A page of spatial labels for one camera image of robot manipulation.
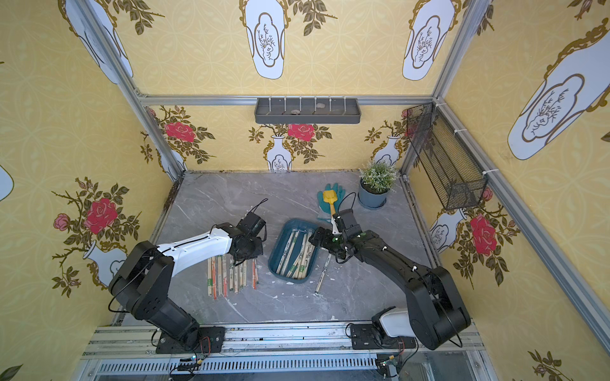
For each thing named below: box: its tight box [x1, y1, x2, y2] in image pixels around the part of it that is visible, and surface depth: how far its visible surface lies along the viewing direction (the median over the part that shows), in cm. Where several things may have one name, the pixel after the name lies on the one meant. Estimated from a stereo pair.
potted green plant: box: [358, 161, 398, 210], surface depth 99 cm
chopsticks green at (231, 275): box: [228, 258, 235, 292], surface depth 87 cm
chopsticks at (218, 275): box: [216, 255, 223, 297], surface depth 87 cm
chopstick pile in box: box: [276, 229, 316, 280], surface depth 93 cm
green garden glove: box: [316, 182, 346, 224], surface depth 108 cm
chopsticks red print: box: [221, 254, 228, 298], surface depth 87 cm
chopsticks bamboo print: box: [205, 257, 213, 297], surface depth 87 cm
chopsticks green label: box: [239, 259, 248, 289], surface depth 89 cm
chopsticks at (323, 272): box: [314, 253, 333, 295], surface depth 89 cm
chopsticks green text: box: [233, 264, 239, 294], surface depth 87 cm
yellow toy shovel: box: [322, 189, 338, 217], surface depth 111 cm
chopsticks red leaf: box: [211, 256, 218, 301], surface depth 87 cm
